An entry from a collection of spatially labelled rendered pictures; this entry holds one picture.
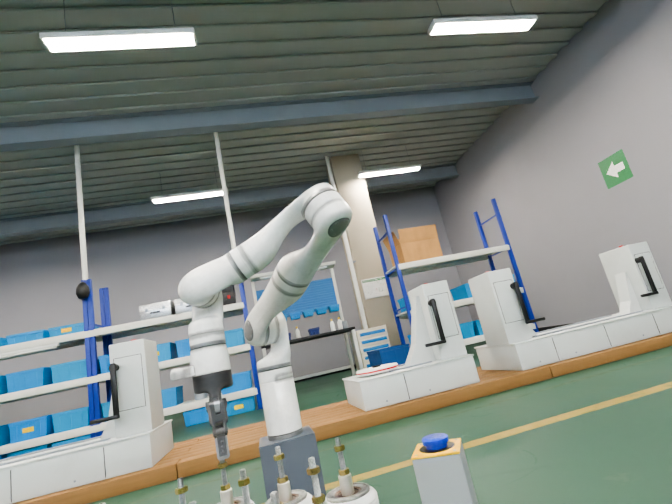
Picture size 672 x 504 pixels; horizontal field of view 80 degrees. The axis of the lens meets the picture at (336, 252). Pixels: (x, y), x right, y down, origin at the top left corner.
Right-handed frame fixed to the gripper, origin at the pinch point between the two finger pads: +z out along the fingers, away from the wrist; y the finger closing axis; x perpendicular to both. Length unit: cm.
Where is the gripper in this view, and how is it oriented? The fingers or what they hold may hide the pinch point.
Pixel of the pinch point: (222, 448)
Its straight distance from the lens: 87.8
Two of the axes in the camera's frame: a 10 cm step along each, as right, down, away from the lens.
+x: -9.3, 1.2, -3.4
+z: 2.1, 9.5, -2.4
